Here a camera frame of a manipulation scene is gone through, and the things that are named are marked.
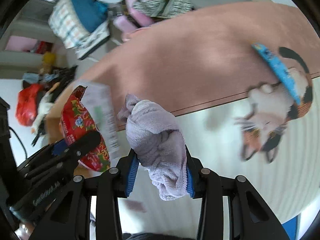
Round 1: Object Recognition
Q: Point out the red plastic bag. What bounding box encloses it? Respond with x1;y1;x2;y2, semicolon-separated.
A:
15;83;44;126

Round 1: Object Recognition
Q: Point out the blue narrow packet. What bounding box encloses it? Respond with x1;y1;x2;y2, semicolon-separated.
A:
252;43;300;105

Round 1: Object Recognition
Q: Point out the red snack packet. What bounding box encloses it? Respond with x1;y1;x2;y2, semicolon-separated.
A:
60;86;111;172

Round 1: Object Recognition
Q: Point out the black cart with clutter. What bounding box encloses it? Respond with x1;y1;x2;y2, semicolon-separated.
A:
31;65;78;147

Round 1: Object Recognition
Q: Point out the plaid folded quilt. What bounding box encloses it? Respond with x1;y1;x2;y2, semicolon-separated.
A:
48;0;110;60

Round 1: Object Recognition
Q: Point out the black white patterned bag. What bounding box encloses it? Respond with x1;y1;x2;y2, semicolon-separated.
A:
132;0;195;19

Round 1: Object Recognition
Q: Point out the white goose plush toy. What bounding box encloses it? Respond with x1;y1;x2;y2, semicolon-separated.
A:
31;82;60;134

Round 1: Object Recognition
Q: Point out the pink table mat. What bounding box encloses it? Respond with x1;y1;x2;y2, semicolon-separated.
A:
81;2;319;116

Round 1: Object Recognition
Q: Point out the lilac towel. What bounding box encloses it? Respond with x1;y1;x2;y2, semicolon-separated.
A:
117;94;187;201

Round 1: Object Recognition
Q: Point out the pink suitcase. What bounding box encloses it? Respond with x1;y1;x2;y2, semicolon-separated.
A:
113;0;154;33

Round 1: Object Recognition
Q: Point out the cat shaped mat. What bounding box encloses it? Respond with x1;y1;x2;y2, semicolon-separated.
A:
235;47;313;163

